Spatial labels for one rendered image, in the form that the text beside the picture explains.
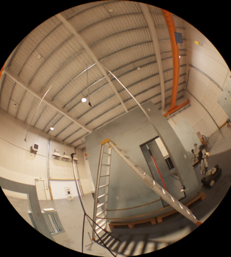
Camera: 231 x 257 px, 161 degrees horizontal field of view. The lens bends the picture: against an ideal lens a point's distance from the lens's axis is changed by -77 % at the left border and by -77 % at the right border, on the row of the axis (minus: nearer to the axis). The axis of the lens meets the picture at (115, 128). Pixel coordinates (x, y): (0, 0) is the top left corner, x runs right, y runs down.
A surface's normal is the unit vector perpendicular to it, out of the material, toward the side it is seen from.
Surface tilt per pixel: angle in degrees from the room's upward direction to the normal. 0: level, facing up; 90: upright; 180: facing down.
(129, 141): 90
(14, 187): 90
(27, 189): 90
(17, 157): 90
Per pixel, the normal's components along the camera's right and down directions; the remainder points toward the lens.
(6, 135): 0.86, -0.46
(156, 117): -0.41, -0.40
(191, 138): -0.68, -0.22
